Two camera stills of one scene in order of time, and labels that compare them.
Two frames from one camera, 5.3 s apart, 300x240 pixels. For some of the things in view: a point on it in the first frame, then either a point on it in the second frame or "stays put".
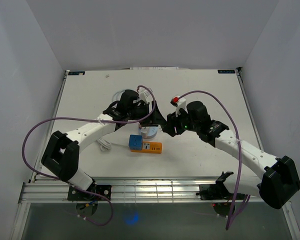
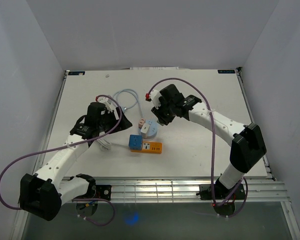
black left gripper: (155, 119) → (124, 123)
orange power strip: (150, 147) stays put
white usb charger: (144, 131) stays put
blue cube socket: (135, 142) stays put
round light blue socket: (151, 132) stays put
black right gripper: (172, 121) → (157, 113)
